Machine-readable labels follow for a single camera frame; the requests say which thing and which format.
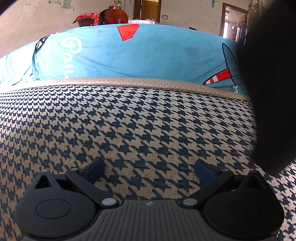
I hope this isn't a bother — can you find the wooden door frame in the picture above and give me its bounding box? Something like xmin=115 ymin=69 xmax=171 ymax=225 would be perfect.
xmin=221 ymin=3 xmax=249 ymax=39

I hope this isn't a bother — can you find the dark cloth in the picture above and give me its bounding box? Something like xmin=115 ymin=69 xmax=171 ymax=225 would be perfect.
xmin=236 ymin=0 xmax=296 ymax=178

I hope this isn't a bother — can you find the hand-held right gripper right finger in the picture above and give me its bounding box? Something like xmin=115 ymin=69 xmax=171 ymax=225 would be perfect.
xmin=181 ymin=159 xmax=270 ymax=208

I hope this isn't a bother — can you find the red floral cloth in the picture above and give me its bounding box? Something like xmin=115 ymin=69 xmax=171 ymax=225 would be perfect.
xmin=73 ymin=11 xmax=102 ymax=26

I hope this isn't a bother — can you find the wooden door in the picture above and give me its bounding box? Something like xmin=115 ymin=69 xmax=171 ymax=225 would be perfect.
xmin=141 ymin=0 xmax=162 ymax=22

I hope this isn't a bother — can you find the blue printed sofa cover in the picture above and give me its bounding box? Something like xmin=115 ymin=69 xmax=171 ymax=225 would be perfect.
xmin=0 ymin=23 xmax=249 ymax=93

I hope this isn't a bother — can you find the houndstooth sofa cushion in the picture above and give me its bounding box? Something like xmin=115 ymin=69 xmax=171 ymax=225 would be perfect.
xmin=0 ymin=77 xmax=296 ymax=241

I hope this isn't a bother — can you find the table with white cloth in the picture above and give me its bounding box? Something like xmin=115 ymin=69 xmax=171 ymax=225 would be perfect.
xmin=128 ymin=19 xmax=160 ymax=25

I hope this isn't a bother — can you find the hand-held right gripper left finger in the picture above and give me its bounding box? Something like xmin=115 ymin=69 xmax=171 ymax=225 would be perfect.
xmin=29 ymin=159 xmax=119 ymax=209

